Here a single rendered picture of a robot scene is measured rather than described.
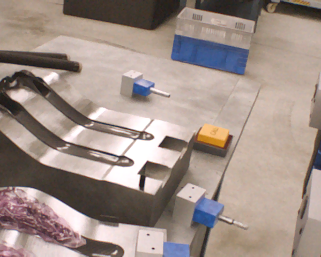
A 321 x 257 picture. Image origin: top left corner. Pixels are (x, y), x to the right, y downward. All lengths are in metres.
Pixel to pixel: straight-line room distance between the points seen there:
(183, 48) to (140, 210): 3.34
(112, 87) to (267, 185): 1.44
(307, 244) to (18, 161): 0.50
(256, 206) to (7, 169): 1.73
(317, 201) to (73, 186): 0.40
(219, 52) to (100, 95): 2.80
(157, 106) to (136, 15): 3.59
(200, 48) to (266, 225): 2.05
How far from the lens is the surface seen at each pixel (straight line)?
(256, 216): 2.43
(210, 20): 4.43
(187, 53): 4.14
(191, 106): 1.37
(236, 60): 4.10
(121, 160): 0.91
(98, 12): 5.01
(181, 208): 0.90
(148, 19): 4.87
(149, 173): 0.92
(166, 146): 1.01
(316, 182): 0.74
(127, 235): 0.79
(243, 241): 2.26
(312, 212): 0.68
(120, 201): 0.85
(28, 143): 0.91
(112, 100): 1.34
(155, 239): 0.74
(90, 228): 0.79
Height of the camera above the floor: 1.34
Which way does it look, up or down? 26 degrees down
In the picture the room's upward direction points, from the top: 9 degrees clockwise
